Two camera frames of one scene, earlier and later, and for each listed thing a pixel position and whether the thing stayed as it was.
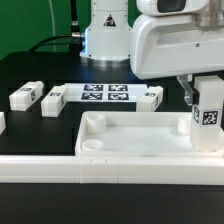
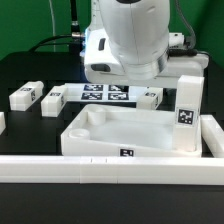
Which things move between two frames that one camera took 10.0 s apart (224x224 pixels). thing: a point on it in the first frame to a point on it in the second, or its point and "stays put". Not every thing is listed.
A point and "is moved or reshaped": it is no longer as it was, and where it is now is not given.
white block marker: (207, 119) to (187, 110)
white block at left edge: (2, 122) stays put
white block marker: (150, 99) stays put
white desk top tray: (137, 134) is moved or reshaped
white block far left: (27, 96) stays put
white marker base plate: (105, 92) stays put
